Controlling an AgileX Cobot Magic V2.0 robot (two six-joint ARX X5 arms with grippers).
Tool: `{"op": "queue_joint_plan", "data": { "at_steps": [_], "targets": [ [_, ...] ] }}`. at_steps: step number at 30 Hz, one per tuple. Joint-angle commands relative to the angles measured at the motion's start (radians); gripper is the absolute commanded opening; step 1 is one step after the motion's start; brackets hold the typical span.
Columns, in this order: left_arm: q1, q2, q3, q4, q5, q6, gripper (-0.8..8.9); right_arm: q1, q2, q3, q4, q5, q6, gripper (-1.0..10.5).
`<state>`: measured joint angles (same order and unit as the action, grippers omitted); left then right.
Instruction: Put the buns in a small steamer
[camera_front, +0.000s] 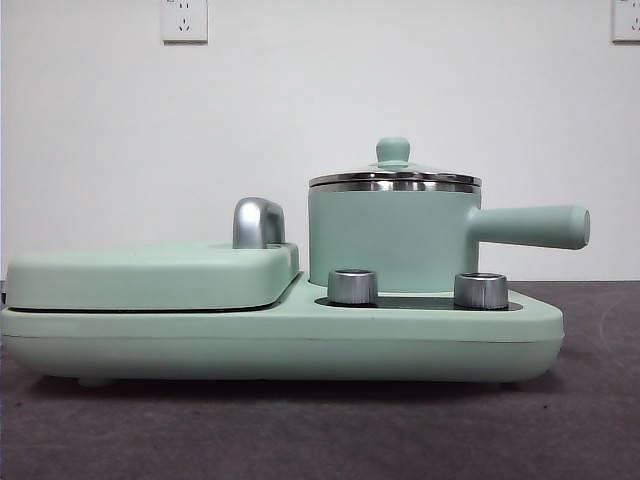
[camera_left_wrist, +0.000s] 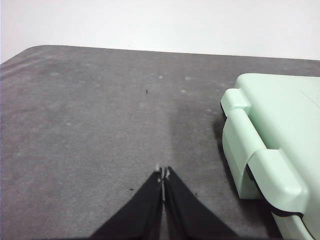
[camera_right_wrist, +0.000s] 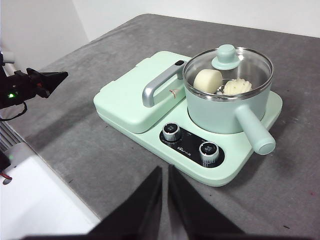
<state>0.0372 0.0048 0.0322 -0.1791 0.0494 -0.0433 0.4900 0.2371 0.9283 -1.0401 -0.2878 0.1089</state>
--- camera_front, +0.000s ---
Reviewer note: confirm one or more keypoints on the glass pot lid green knob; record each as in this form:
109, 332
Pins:
393, 150

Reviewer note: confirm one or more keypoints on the silver control knob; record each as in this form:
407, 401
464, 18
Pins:
480, 290
352, 287

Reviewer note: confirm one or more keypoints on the mint green breakfast maker base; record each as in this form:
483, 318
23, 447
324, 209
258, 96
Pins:
300, 345

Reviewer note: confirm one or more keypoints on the mint green grill cover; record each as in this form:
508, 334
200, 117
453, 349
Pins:
150, 275

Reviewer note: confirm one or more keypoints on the white wall socket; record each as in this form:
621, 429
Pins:
184, 22
627, 20

